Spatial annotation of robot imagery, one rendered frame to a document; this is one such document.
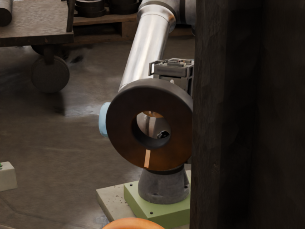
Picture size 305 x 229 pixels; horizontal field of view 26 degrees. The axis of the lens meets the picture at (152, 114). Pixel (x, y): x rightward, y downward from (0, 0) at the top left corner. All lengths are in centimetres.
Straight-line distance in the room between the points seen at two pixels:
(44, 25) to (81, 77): 38
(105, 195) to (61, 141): 99
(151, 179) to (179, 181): 8
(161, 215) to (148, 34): 56
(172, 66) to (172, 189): 78
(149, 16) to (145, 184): 54
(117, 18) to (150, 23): 264
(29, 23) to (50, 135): 73
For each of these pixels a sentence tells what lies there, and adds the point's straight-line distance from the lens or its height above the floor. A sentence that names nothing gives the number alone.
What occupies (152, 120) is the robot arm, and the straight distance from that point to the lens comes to 133.
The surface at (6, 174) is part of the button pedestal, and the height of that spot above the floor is 61.
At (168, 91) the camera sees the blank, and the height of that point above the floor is 97.
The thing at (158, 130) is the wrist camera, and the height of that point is 84.
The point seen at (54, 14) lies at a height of 33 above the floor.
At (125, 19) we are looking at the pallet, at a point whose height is 14.
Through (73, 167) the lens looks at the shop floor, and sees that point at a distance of 276.
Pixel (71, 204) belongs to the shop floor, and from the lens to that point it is 253.
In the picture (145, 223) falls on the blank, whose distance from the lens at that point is 104.
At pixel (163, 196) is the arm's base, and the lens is 186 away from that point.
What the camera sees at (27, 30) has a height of 32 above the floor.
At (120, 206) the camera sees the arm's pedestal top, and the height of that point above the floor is 30.
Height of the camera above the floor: 138
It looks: 26 degrees down
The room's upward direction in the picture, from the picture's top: straight up
